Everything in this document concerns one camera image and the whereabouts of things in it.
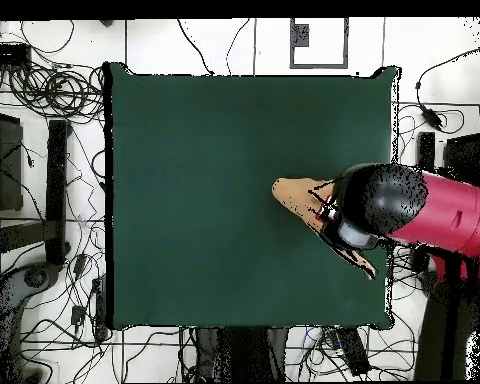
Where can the black stand base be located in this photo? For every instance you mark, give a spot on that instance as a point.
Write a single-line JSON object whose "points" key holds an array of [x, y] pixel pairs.
{"points": [[426, 150], [56, 180]]}

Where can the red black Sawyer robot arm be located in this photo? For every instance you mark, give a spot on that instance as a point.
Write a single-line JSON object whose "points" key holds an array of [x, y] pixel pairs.
{"points": [[456, 216]]}

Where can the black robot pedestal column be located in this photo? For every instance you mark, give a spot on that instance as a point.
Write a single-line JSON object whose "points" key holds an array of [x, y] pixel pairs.
{"points": [[244, 352]]}

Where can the grey office chair base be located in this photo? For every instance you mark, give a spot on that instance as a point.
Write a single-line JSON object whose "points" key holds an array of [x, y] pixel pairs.
{"points": [[8, 292]]}

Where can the black power strip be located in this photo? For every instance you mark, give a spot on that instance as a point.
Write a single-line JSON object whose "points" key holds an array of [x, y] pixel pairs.
{"points": [[100, 308], [354, 352]]}

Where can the grey square frame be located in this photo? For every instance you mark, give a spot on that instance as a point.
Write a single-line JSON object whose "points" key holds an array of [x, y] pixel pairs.
{"points": [[319, 65]]}

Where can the dark green table cloth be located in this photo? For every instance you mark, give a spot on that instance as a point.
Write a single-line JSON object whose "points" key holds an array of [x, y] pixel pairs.
{"points": [[204, 180]]}

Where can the tan terry towel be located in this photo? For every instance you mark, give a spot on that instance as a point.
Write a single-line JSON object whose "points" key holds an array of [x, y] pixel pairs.
{"points": [[296, 196]]}

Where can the black computer case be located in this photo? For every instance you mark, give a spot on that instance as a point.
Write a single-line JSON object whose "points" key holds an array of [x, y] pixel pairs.
{"points": [[462, 156], [4, 160]]}

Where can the black power adapter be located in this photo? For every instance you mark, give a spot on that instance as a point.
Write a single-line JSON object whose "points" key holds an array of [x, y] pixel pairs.
{"points": [[432, 116]]}

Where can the black network switch box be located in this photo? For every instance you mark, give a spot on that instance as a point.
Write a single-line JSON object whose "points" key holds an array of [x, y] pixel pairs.
{"points": [[6, 54]]}

